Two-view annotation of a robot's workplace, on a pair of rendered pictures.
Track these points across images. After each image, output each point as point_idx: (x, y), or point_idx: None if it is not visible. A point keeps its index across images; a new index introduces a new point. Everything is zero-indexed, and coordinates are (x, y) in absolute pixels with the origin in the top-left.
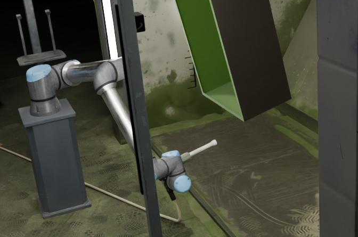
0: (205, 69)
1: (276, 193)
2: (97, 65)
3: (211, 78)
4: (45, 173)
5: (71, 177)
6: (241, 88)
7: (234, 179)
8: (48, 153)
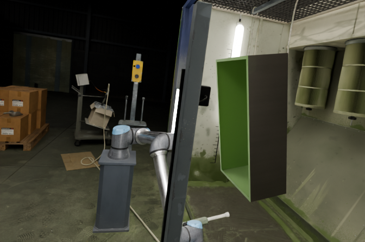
0: (226, 155)
1: None
2: (158, 134)
3: (228, 161)
4: (103, 200)
5: (120, 206)
6: (254, 178)
7: (232, 241)
8: (109, 186)
